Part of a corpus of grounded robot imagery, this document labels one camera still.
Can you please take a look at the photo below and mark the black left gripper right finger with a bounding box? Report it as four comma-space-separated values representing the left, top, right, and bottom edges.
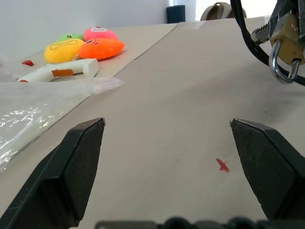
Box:
229, 117, 305, 222

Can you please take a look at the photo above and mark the yellow plush toy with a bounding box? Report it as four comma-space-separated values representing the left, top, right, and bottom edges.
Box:
44, 39, 86, 64

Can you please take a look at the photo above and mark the white and orange glue gun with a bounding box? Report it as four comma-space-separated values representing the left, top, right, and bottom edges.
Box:
18, 58, 100, 83

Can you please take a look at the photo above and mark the red cross mark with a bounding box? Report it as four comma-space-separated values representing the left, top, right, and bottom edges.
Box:
215, 158, 230, 173

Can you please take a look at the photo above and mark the clear plastic bag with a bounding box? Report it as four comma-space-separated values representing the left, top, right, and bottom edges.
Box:
0, 76, 125, 173

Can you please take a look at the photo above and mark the orange plush toy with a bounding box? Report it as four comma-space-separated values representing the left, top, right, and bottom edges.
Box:
78, 38, 126, 61

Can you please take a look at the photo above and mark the brass padlock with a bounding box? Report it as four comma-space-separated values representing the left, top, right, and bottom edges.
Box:
268, 12, 305, 84

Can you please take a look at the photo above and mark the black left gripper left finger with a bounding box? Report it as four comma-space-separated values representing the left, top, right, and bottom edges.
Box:
0, 117, 106, 229

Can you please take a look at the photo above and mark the silver key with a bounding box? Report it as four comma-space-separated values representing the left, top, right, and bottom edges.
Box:
251, 23, 272, 45

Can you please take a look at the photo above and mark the green plush toy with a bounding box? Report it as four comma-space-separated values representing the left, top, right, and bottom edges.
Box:
56, 33, 84, 43

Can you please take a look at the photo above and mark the pink plush toy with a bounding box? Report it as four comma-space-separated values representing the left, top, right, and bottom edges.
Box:
83, 26, 119, 42

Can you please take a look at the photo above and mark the dark blue cylinder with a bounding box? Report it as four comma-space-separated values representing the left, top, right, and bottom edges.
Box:
166, 4, 186, 24

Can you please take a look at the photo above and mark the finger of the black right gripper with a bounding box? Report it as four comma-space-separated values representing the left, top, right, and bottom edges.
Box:
296, 0, 305, 50
268, 0, 299, 38

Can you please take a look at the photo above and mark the beige backpack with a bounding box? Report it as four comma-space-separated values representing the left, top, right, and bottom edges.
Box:
200, 2, 247, 21

